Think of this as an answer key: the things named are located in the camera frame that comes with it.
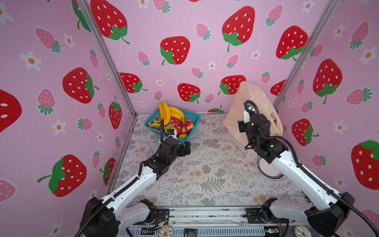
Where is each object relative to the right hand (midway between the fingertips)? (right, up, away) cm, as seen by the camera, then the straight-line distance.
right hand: (246, 113), depth 71 cm
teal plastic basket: (-56, +3, +39) cm, 68 cm away
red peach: (-30, -5, +33) cm, 45 cm away
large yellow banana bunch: (-48, +4, +34) cm, 59 cm away
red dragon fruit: (-39, -4, +33) cm, 51 cm away
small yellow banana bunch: (-40, +4, +37) cm, 54 cm away
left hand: (-31, -16, +9) cm, 36 cm away
